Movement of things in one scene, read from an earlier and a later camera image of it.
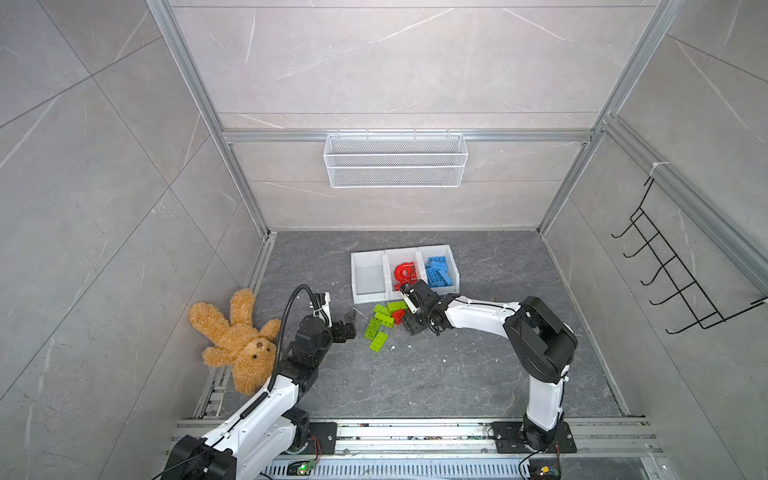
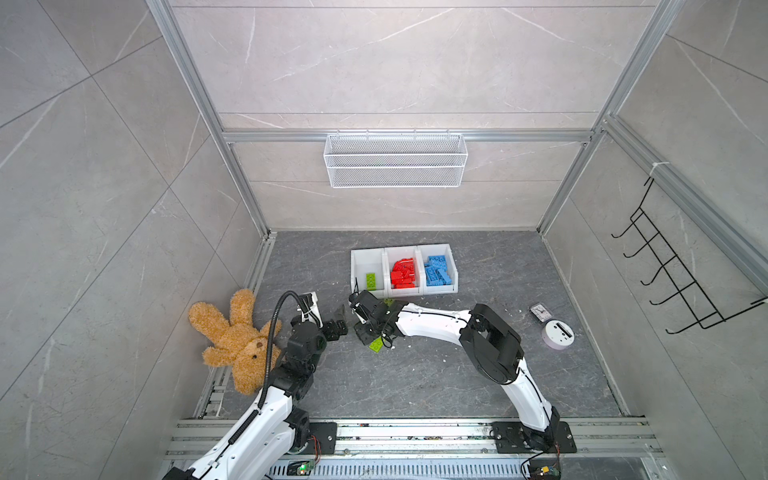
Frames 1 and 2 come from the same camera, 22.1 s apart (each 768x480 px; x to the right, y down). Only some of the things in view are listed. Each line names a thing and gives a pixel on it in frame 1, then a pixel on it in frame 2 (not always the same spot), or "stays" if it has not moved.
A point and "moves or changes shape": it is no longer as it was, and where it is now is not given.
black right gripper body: (417, 321) -> (367, 332)
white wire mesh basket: (395, 161) stays
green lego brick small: (379, 342) stays
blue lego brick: (436, 264) stays
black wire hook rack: (705, 313) stays
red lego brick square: (398, 316) moves or changes shape
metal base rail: (607, 449) stays
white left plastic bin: (370, 277) stays
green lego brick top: (396, 306) moves or changes shape
